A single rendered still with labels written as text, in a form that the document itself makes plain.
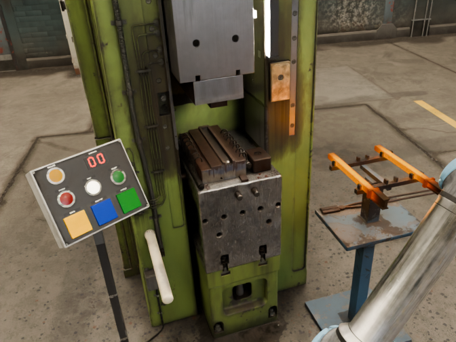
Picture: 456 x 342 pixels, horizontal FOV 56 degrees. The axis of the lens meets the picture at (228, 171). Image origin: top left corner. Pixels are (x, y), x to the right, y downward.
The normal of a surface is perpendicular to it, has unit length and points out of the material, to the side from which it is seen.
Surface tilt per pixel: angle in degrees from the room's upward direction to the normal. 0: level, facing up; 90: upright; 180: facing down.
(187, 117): 90
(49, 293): 0
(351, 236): 0
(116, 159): 60
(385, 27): 90
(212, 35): 90
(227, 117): 90
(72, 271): 0
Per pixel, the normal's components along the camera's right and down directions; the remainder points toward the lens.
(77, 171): 0.57, -0.15
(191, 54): 0.31, 0.45
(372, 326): -0.50, -0.10
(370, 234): -0.05, -0.87
